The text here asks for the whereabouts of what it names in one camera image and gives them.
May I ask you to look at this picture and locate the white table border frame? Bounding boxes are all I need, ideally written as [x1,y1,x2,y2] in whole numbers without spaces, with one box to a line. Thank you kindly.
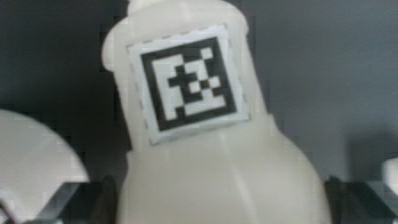
[380,157,398,194]

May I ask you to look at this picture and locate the white lamp shade cone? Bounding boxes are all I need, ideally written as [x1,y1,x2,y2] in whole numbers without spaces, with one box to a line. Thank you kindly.
[0,109,89,224]

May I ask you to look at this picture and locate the white lamp bulb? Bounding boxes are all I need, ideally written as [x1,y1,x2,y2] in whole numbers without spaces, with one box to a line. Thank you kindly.
[101,0,332,224]

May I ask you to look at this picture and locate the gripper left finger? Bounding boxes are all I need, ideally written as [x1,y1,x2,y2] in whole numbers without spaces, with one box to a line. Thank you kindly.
[23,176,117,224]

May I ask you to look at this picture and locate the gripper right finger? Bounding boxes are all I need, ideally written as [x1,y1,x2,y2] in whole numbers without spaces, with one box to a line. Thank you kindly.
[325,176,398,224]

